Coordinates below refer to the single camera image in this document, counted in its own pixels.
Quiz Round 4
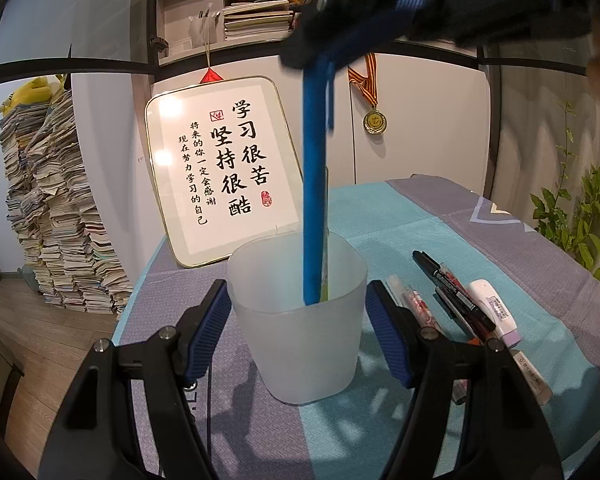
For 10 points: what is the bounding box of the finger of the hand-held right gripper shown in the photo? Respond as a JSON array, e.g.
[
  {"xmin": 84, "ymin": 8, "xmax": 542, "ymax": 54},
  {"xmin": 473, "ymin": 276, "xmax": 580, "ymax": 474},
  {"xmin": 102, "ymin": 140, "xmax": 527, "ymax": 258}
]
[
  {"xmin": 325, "ymin": 47, "xmax": 381, "ymax": 131},
  {"xmin": 279, "ymin": 0, "xmax": 427, "ymax": 307}
]

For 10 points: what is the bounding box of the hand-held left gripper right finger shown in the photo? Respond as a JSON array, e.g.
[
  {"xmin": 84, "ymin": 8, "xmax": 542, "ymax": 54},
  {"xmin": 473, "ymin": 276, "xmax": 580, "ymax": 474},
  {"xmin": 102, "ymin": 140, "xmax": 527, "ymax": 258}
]
[{"xmin": 365, "ymin": 280, "xmax": 563, "ymax": 480}]

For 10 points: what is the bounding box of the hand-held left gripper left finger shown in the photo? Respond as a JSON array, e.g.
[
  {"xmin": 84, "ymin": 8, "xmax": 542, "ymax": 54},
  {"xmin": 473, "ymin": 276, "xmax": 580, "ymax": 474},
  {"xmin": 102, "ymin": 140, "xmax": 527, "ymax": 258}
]
[{"xmin": 40, "ymin": 279, "xmax": 231, "ymax": 480}]

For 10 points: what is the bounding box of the clear pen with red print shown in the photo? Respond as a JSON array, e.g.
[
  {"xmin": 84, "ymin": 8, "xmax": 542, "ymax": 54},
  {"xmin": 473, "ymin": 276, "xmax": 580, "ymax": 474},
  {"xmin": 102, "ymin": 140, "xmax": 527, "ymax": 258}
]
[{"xmin": 403, "ymin": 284, "xmax": 447, "ymax": 337}]

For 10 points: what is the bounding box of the clear plastic pen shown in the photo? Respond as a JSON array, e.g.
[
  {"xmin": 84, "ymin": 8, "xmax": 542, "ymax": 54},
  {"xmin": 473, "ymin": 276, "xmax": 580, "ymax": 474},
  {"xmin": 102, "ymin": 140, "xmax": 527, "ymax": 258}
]
[{"xmin": 387, "ymin": 274, "xmax": 412, "ymax": 312}]

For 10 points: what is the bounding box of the slim black pen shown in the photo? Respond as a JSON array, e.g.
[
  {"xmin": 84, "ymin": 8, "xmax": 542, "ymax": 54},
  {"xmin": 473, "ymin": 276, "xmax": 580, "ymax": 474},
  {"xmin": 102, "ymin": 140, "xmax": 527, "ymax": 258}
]
[{"xmin": 434, "ymin": 286, "xmax": 477, "ymax": 342}]

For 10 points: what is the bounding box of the black marker pen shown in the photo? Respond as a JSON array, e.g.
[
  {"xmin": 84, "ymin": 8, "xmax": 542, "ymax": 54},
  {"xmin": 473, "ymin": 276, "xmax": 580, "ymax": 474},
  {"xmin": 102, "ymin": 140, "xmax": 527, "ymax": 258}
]
[{"xmin": 412, "ymin": 250, "xmax": 497, "ymax": 333}]

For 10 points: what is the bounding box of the translucent white plastic cup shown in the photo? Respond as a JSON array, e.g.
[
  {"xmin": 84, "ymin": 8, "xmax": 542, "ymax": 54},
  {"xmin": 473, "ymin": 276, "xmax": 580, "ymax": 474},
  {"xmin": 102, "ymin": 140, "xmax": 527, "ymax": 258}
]
[{"xmin": 226, "ymin": 231, "xmax": 368, "ymax": 406}]

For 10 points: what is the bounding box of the gold medal with striped ribbon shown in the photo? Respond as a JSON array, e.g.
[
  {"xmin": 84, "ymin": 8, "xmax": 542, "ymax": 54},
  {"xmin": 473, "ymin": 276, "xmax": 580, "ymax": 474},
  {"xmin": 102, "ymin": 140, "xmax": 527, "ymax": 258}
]
[{"xmin": 347, "ymin": 52, "xmax": 388, "ymax": 135}]

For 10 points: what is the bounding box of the white bookshelf cabinet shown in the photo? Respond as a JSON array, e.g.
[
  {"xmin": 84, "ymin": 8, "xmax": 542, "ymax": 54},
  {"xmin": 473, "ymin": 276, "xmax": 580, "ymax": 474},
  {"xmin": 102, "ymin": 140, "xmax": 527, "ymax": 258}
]
[{"xmin": 147, "ymin": 0, "xmax": 496, "ymax": 201}]

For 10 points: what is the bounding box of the white correction tape dispenser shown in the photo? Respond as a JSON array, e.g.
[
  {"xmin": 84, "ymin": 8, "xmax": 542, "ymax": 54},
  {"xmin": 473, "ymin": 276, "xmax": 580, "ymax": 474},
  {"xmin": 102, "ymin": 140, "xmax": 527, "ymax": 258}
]
[{"xmin": 467, "ymin": 279, "xmax": 522, "ymax": 350}]

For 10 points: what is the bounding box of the gold framed calligraphy picture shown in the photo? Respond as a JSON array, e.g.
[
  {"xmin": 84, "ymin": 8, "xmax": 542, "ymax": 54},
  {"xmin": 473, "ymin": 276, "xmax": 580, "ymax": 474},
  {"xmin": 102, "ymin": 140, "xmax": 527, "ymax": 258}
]
[{"xmin": 145, "ymin": 76, "xmax": 306, "ymax": 268}]

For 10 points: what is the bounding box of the stack of books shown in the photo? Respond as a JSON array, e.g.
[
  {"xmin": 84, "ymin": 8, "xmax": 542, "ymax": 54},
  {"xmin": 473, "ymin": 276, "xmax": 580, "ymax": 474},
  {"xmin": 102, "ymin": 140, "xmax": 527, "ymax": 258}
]
[{"xmin": 222, "ymin": 0, "xmax": 296, "ymax": 41}]

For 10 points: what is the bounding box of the red knot hanging ornament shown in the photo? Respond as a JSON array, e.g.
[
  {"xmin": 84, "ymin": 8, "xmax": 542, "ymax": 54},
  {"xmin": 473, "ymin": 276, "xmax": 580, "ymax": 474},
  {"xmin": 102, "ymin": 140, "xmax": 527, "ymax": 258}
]
[{"xmin": 199, "ymin": 5, "xmax": 226, "ymax": 87}]

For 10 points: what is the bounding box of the white desk pen holder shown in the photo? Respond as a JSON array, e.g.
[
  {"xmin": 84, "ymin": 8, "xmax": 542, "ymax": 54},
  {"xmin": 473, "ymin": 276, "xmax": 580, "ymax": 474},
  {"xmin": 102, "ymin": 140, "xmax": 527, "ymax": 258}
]
[{"xmin": 188, "ymin": 2, "xmax": 218, "ymax": 48}]

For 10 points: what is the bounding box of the white eraser in sleeve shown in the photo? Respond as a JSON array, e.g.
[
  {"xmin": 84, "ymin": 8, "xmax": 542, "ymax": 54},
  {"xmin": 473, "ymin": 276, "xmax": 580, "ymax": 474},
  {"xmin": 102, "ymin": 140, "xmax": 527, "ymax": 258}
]
[{"xmin": 510, "ymin": 347, "xmax": 554, "ymax": 407}]

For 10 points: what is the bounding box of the tall stack of papers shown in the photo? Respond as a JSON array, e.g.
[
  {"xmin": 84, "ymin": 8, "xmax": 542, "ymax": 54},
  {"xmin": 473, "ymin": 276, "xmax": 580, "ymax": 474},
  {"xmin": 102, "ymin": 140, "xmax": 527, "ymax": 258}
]
[{"xmin": 0, "ymin": 87, "xmax": 133, "ymax": 316}]

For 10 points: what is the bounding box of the green leafy plant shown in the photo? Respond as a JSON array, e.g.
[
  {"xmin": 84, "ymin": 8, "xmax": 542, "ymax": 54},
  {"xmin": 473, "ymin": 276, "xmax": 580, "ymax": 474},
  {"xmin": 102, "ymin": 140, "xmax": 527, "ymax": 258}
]
[{"xmin": 530, "ymin": 100, "xmax": 600, "ymax": 301}]

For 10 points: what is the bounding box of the yellow plush toy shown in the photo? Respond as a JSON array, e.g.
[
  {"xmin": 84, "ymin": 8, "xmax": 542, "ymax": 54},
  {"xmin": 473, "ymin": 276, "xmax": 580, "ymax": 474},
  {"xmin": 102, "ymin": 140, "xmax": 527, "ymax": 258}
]
[{"xmin": 0, "ymin": 74, "xmax": 68, "ymax": 116}]

